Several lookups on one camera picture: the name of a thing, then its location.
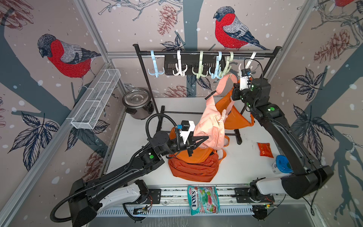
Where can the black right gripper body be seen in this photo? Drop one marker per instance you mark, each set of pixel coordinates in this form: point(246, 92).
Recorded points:
point(245, 95)

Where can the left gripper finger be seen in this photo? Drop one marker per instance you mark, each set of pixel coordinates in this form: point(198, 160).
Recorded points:
point(198, 140)
point(190, 150)

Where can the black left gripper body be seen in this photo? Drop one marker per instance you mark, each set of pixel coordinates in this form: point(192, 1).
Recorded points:
point(176, 145)

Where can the pink sling bag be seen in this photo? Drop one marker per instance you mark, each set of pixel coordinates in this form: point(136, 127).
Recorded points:
point(212, 122)

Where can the bright orange sling bag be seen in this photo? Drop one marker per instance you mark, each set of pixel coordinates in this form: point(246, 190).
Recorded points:
point(234, 120)

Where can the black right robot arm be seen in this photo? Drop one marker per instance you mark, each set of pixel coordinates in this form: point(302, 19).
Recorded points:
point(308, 174)

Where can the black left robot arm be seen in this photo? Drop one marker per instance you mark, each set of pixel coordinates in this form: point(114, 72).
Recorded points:
point(85, 198)

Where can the white hook far right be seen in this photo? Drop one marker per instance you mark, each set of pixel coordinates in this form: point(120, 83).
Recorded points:
point(247, 65)

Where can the white hook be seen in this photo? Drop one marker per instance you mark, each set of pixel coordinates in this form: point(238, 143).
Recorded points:
point(178, 65)
point(247, 65)

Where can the light blue hook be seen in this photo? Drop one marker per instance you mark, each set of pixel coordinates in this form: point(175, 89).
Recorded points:
point(217, 72)
point(156, 71)

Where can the light green hook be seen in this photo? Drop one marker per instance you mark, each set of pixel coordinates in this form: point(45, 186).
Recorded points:
point(200, 73)
point(227, 68)

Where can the Fox's candy bag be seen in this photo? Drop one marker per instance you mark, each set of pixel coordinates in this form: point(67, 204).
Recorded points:
point(203, 200)

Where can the light green hook middle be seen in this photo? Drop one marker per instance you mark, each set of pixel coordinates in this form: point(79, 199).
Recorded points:
point(200, 73)

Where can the light blue hook far left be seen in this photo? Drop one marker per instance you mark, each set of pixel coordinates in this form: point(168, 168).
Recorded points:
point(156, 71)

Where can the dark orange backpack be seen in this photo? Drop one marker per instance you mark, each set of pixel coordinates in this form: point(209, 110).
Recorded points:
point(199, 172)

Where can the black clothes rack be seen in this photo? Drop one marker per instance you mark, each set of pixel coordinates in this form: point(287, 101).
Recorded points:
point(191, 79)

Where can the red snack packet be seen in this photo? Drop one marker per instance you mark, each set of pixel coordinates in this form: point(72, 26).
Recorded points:
point(265, 150)

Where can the steel rice cooker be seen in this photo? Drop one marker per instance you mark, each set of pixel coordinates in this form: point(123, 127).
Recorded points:
point(138, 103)

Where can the small circuit board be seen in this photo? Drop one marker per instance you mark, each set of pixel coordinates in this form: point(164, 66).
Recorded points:
point(141, 211)

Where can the blue lidded container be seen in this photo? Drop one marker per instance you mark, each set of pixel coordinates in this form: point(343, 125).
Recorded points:
point(281, 165)

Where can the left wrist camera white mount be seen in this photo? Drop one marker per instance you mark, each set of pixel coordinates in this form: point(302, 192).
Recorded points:
point(185, 127)

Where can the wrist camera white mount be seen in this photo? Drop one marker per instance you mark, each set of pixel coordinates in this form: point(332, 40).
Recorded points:
point(245, 78)
point(185, 127)

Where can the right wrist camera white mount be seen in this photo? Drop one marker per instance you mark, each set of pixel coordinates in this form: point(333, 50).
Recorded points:
point(245, 78)

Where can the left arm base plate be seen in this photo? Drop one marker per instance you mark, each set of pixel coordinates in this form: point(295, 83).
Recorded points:
point(154, 196)

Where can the black perforated wall shelf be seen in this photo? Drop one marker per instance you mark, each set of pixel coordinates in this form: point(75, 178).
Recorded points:
point(189, 61)

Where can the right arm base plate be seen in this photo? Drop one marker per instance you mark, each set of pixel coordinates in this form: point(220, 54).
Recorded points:
point(251, 195)

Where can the white wire mesh basket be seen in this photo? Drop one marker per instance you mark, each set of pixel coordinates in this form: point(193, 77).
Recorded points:
point(92, 107)

